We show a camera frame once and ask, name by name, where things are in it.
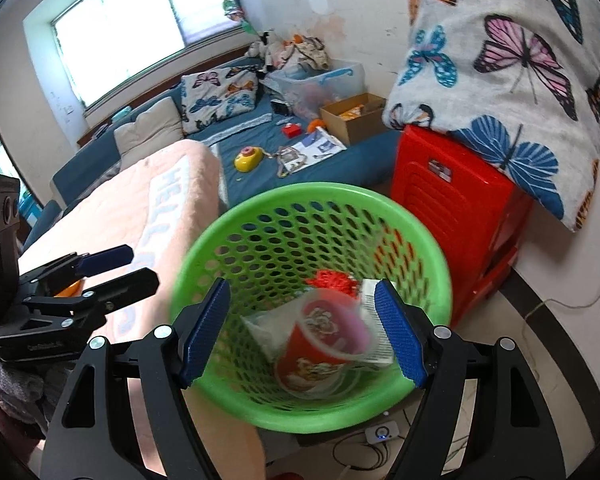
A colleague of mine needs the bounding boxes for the clear storage bin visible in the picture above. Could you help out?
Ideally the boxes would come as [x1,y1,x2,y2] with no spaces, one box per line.
[267,59,366,111]

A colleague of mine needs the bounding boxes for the blue bed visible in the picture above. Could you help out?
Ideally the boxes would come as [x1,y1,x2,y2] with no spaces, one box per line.
[50,57,403,211]

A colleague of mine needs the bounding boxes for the black floor cables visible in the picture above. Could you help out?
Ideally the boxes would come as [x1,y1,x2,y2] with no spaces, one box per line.
[332,435,396,471]

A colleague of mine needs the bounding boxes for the red printed paper cup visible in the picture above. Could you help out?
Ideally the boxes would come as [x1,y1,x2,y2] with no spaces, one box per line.
[275,292,378,400]

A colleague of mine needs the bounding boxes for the window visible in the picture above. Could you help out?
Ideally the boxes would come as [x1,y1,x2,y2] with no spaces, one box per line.
[50,0,241,108]

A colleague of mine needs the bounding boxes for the yellow toy phone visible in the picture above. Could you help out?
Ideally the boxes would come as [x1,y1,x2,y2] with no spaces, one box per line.
[234,146,264,173]

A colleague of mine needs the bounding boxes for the butterfly print pillow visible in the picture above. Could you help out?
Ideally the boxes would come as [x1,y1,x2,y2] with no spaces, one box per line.
[181,66,261,136]

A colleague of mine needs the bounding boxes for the white floor cable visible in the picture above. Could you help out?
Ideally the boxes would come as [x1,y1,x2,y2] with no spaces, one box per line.
[522,260,600,321]

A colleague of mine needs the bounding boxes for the pink fleece blanket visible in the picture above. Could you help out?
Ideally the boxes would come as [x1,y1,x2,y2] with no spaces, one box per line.
[17,140,268,480]

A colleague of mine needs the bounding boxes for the white milk carton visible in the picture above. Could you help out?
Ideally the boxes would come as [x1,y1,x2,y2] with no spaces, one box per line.
[360,280,396,365]

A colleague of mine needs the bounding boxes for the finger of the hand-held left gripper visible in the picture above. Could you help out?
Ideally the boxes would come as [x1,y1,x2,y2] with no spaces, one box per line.
[22,268,160,318]
[20,245,135,286]

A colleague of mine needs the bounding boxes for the clear plastic cup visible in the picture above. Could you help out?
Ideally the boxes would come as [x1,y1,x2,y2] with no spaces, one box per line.
[240,305,301,361]

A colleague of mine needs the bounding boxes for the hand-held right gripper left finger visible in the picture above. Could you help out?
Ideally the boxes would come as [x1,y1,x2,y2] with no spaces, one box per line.
[40,277,231,480]

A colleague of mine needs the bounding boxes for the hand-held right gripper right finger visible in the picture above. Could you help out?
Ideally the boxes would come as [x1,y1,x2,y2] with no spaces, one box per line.
[374,280,566,480]

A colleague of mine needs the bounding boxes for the red plastic stool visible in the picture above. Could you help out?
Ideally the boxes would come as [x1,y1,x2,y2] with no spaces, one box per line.
[390,125,536,328]

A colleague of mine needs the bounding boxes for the artificial flower decoration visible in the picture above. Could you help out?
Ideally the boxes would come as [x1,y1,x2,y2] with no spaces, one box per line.
[222,0,261,36]

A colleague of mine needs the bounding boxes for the open magazine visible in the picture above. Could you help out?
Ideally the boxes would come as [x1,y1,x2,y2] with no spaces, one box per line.
[291,127,348,163]

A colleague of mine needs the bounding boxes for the red net ball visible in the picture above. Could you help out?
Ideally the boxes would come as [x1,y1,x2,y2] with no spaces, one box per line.
[307,270,361,298]

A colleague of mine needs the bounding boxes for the beige chain strap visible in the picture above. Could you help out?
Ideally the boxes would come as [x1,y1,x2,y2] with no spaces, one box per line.
[276,146,308,178]

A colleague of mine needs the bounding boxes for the white router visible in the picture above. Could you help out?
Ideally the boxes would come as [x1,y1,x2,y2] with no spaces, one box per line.
[365,422,401,445]

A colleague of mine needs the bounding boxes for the beige pillow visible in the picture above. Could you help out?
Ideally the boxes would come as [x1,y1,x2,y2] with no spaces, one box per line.
[114,97,185,158]

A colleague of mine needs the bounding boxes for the butterfly print quilt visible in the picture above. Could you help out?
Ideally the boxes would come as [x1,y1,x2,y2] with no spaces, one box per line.
[382,0,600,233]

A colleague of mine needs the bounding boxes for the green plastic mesh basket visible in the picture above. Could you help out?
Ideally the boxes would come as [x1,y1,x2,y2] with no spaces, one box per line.
[169,183,453,433]

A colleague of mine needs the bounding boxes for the cardboard box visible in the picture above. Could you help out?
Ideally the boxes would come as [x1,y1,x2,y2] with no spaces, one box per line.
[320,92,388,147]

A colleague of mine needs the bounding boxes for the pile of stuffed toys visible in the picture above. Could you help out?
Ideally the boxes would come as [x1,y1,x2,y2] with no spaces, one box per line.
[245,30,331,72]

